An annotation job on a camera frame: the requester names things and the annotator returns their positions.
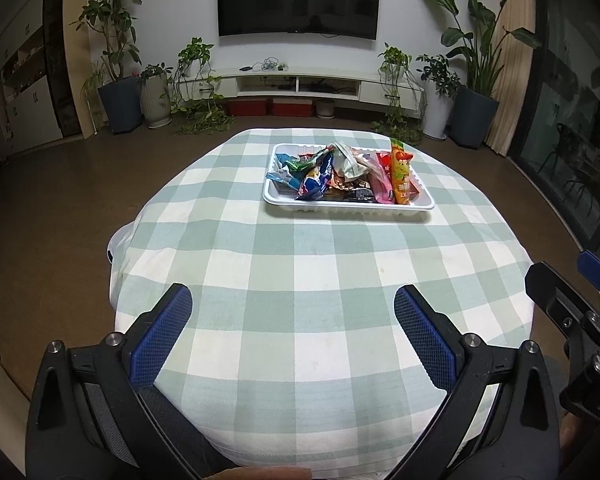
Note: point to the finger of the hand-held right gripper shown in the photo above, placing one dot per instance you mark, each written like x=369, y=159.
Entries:
x=592, y=267
x=555, y=292

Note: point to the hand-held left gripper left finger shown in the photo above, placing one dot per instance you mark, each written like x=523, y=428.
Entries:
x=162, y=330

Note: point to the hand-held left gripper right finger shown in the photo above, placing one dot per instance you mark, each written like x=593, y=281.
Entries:
x=425, y=335

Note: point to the white plastic tray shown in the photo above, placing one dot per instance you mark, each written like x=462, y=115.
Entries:
x=340, y=209

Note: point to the pink snack packet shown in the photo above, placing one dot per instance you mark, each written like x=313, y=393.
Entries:
x=382, y=185

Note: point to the black snack packet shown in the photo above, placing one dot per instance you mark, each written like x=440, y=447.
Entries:
x=355, y=194

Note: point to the orange snack packet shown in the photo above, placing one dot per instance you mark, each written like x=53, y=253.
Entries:
x=402, y=175

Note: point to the red snack packet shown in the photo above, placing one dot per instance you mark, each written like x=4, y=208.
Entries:
x=383, y=161

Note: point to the beige snack packet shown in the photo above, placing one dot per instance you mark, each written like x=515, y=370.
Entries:
x=347, y=160

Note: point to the dark blue snack packet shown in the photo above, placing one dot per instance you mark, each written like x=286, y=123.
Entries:
x=316, y=177

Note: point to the light blue snack packet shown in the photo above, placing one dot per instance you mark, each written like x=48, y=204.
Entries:
x=280, y=176

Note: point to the green snack packet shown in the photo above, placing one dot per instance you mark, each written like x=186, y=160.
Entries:
x=297, y=162

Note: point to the person's right hand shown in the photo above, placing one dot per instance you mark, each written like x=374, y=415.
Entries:
x=577, y=435

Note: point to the person's left hand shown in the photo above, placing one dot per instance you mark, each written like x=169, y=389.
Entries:
x=260, y=474

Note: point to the person's right leg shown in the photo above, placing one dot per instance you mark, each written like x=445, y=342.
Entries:
x=555, y=375

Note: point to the white round table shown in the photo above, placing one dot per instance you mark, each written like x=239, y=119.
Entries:
x=117, y=245

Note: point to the green checked tablecloth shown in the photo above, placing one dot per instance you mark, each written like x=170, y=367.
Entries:
x=280, y=285

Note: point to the glass sliding door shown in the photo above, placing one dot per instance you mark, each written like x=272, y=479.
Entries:
x=570, y=110

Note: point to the large-leaf plant in dark pot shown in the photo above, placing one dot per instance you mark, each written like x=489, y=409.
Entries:
x=475, y=117

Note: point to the beige curtain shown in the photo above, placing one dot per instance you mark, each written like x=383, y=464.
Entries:
x=510, y=75

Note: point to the plant in tall white pot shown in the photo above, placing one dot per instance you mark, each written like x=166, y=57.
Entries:
x=436, y=115

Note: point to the tall tree in blue pot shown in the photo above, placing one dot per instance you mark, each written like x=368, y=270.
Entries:
x=120, y=105

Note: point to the plant in white ribbed pot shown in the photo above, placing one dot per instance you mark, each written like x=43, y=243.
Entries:
x=155, y=100

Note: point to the red storage box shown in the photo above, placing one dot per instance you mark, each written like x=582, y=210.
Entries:
x=293, y=108
x=247, y=107

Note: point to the small white pot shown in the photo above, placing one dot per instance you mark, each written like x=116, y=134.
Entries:
x=325, y=108

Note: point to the slim grassy plant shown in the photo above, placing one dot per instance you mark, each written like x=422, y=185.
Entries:
x=92, y=85

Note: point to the black set-top box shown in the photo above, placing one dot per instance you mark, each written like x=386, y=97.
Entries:
x=325, y=88

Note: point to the trailing pothos plant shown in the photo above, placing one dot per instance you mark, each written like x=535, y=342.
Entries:
x=395, y=57
x=195, y=55

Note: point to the white TV cabinet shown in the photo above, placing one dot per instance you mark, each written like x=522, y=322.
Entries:
x=280, y=76

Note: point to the white wall cabinet unit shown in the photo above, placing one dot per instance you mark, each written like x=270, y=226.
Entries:
x=25, y=85

